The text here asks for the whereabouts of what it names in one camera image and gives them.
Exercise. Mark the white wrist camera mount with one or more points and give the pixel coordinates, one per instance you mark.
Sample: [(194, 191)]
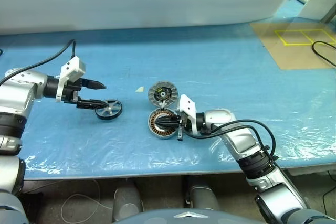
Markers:
[(189, 106), (69, 69)]

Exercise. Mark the grey robot torso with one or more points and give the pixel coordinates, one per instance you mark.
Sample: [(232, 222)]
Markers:
[(162, 216)]

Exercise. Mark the grey ribbed motor cover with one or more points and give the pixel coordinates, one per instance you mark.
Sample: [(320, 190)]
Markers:
[(155, 93)]

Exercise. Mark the motor stator housing copper windings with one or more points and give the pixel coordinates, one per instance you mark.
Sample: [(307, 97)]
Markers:
[(155, 129)]

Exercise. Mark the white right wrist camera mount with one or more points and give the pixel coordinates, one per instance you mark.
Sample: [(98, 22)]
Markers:
[(189, 106)]

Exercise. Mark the brown cardboard sheet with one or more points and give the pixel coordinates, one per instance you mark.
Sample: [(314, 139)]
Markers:
[(288, 53)]

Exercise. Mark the blue table mat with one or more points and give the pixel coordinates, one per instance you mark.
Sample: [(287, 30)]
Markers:
[(210, 58)]

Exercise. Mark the yellow tape squares marking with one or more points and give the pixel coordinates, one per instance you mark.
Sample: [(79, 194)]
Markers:
[(281, 37)]

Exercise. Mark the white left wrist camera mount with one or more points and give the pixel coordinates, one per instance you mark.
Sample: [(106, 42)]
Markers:
[(69, 69)]

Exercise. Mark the grey metal post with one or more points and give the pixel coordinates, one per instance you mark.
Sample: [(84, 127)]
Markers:
[(329, 15)]

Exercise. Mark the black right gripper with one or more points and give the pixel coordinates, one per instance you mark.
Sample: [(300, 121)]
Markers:
[(183, 121)]

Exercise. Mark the dark rounded grey shape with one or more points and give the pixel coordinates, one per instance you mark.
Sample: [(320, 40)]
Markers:
[(127, 200), (203, 195)]

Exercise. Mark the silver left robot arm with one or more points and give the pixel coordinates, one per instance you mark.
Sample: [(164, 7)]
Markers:
[(18, 87)]

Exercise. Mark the black spoked motor rotor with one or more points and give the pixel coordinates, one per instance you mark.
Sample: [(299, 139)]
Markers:
[(113, 111)]

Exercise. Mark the black box under table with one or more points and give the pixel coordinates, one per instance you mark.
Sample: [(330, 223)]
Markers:
[(32, 208)]

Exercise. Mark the small beige tape piece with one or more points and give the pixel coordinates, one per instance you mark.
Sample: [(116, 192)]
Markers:
[(140, 89)]

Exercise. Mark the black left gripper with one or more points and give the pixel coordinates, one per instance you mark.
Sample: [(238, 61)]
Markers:
[(69, 93)]

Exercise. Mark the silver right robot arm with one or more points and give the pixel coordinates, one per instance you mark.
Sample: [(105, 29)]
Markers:
[(241, 140)]

